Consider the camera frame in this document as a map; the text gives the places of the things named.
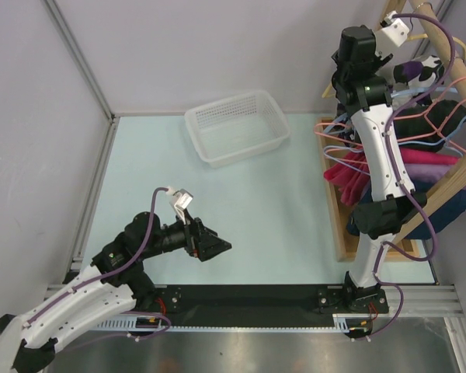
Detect wooden clothes rack frame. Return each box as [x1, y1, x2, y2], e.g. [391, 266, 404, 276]
[313, 0, 466, 263]

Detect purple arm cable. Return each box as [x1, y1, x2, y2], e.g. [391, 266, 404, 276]
[349, 13, 457, 343]
[23, 186, 172, 326]

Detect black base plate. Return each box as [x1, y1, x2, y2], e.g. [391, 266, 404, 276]
[156, 284, 389, 327]

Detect aluminium corner post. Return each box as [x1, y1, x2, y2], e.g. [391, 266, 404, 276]
[41, 0, 115, 122]

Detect white cable duct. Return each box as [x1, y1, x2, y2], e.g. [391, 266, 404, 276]
[91, 313, 370, 337]

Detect dark blue denim garment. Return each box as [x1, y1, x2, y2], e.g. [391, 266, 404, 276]
[346, 181, 466, 240]

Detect black garment on hanger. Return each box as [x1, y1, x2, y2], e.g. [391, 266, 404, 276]
[394, 99, 458, 153]

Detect purple camouflage trousers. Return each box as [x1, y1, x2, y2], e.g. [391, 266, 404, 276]
[392, 55, 445, 89]

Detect pink garment on hanger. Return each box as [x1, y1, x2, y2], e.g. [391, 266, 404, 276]
[323, 148, 458, 206]

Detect pink wire hanger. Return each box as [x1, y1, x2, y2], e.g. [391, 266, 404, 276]
[323, 145, 367, 166]
[315, 76, 466, 155]

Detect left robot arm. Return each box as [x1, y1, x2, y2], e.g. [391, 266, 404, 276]
[0, 211, 232, 372]

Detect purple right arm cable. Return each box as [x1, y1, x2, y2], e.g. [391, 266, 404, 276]
[349, 13, 457, 343]

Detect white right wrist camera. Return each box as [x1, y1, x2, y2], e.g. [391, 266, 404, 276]
[375, 11, 410, 54]

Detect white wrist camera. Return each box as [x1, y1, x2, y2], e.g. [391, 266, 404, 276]
[375, 11, 410, 54]
[166, 186, 193, 225]

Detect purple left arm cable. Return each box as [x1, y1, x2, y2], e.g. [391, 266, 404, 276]
[23, 186, 172, 326]

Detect white plastic basket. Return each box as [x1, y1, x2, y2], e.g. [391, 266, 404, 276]
[184, 90, 290, 168]

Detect yellow clothes hanger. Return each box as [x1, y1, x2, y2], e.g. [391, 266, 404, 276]
[322, 33, 466, 99]

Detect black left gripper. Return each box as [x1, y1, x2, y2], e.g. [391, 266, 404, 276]
[141, 207, 231, 260]

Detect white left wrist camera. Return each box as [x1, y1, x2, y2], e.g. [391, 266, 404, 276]
[166, 186, 193, 225]

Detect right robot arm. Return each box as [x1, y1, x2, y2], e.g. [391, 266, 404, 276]
[332, 26, 426, 312]

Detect lilac garment on hanger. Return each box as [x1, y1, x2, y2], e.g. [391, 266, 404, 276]
[405, 164, 451, 185]

